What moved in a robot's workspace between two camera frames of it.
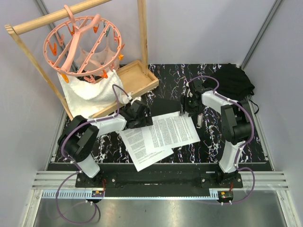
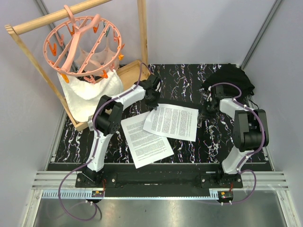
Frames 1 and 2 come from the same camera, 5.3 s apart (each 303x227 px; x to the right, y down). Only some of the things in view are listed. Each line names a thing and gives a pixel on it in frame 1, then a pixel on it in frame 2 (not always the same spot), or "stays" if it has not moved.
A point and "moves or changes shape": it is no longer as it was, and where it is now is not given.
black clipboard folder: [158, 107] -> [198, 105]
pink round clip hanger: [85, 46] stays
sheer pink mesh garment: [107, 59] stays
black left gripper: [147, 121] -> [154, 105]
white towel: [87, 100] stays
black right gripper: [191, 112] -> [204, 115]
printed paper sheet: [169, 131] moves or changes shape
